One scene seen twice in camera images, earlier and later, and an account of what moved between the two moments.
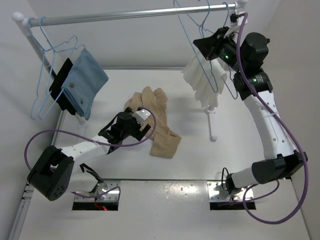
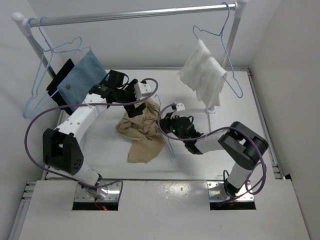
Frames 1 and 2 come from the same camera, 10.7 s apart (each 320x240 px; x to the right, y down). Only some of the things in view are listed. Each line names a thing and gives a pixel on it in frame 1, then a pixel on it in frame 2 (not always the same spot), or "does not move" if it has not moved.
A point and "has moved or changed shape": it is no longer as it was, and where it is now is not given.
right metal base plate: (218, 192) does not move
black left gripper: (136, 134) → (132, 111)
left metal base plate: (112, 196) does not move
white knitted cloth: (206, 77) does not move
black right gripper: (217, 40) → (166, 122)
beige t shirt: (164, 142) has moved or changed shape
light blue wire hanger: (199, 55) → (167, 139)
